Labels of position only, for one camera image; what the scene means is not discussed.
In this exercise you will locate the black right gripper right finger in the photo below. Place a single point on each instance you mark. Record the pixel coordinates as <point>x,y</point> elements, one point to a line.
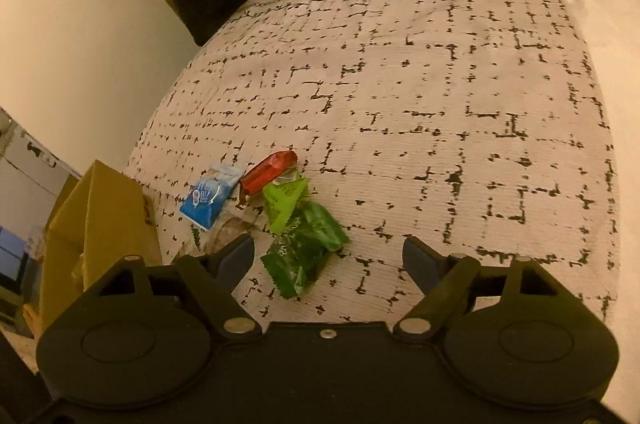
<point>444,281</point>

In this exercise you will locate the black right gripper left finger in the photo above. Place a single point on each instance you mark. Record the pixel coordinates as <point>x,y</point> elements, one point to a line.
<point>211,279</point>

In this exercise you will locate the dark green snack packet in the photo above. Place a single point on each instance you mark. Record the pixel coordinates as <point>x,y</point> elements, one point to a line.
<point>297,256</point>

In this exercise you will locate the light green snack packet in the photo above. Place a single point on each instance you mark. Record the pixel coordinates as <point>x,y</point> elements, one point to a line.
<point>282,197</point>

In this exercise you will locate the clear plastic snack wrapper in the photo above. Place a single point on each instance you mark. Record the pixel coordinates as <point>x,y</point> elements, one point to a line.
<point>226,228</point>

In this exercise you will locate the blue snack packet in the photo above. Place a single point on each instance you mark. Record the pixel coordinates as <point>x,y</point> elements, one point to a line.
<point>205,200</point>

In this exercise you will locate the red candy bar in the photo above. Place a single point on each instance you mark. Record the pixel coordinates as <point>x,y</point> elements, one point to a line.
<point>265,171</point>

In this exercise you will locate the brown cardboard box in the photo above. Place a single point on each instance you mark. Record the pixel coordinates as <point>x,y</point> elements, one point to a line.
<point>103,218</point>

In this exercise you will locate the white patterned bed cover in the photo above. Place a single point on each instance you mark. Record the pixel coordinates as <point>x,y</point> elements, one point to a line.
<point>493,128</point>

